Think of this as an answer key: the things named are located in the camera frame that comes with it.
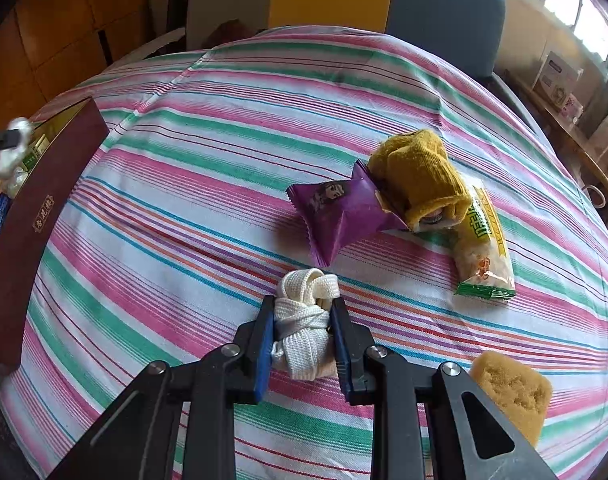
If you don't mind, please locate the white plastic bag ball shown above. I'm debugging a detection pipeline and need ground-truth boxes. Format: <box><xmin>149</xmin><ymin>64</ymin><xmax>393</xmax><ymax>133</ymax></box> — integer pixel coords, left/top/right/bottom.
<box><xmin>0</xmin><ymin>117</ymin><xmax>34</xmax><ymax>179</ymax></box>

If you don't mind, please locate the white sock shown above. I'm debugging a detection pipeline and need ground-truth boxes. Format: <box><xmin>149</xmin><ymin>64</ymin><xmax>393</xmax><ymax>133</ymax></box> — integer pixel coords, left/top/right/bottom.
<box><xmin>272</xmin><ymin>268</ymin><xmax>340</xmax><ymax>382</ymax></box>

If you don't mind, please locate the purple snack packet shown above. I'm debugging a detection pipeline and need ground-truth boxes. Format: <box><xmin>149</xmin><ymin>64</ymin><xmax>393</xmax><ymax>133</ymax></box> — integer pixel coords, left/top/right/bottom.
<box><xmin>287</xmin><ymin>160</ymin><xmax>407</xmax><ymax>268</ymax></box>

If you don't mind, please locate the white rice cracker packet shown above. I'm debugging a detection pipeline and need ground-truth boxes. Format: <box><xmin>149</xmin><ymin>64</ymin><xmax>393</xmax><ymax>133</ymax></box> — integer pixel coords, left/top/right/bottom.
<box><xmin>419</xmin><ymin>174</ymin><xmax>516</xmax><ymax>300</ymax></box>

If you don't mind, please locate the yellow sock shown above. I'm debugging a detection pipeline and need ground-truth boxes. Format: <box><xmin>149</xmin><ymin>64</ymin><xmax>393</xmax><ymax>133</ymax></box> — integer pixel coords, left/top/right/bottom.
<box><xmin>367</xmin><ymin>129</ymin><xmax>472</xmax><ymax>232</ymax></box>

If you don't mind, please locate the yellow sponge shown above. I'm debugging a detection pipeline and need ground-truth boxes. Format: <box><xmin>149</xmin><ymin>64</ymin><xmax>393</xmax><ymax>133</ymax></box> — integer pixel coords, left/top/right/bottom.
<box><xmin>469</xmin><ymin>351</ymin><xmax>552</xmax><ymax>448</ymax></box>

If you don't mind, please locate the green white carton box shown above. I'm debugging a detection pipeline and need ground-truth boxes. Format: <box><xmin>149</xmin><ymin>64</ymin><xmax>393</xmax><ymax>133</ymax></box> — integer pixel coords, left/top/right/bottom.
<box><xmin>22</xmin><ymin>134</ymin><xmax>50</xmax><ymax>174</ymax></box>

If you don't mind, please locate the gold maroon storage box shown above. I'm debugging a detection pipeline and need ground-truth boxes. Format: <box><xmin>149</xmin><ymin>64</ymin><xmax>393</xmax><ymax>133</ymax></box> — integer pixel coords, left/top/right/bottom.
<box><xmin>0</xmin><ymin>98</ymin><xmax>109</xmax><ymax>374</ymax></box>

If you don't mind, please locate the wooden wardrobe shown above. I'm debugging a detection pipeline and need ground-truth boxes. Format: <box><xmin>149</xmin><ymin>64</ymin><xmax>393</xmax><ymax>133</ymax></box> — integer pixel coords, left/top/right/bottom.
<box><xmin>0</xmin><ymin>0</ymin><xmax>152</xmax><ymax>128</ymax></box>

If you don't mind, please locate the striped bed cover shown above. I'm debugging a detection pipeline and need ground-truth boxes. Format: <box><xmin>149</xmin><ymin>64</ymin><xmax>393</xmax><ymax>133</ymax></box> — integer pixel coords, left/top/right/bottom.
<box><xmin>0</xmin><ymin>24</ymin><xmax>608</xmax><ymax>480</ymax></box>

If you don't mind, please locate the brown plush pillow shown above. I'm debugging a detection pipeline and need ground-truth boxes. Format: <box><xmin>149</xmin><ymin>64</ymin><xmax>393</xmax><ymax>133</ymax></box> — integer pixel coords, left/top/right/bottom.
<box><xmin>201</xmin><ymin>18</ymin><xmax>256</xmax><ymax>49</ymax></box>

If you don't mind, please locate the wooden side desk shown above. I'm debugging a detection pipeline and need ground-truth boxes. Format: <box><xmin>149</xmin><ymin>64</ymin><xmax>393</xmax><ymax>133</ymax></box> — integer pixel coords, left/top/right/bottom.
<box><xmin>506</xmin><ymin>72</ymin><xmax>608</xmax><ymax>208</ymax></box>

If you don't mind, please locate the white box on desk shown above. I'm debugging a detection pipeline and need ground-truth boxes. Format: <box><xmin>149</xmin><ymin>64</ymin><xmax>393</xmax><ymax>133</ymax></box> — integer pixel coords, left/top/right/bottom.
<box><xmin>533</xmin><ymin>51</ymin><xmax>584</xmax><ymax>110</ymax></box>

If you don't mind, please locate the grey yellow blue headboard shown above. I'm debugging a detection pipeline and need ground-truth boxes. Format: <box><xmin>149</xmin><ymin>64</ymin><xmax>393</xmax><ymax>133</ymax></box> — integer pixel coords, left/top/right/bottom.
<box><xmin>187</xmin><ymin>0</ymin><xmax>506</xmax><ymax>81</ymax></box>

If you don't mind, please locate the white bed rail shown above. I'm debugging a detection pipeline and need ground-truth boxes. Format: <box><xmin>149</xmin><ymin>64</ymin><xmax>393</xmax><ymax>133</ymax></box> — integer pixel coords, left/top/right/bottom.
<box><xmin>110</xmin><ymin>27</ymin><xmax>186</xmax><ymax>68</ymax></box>

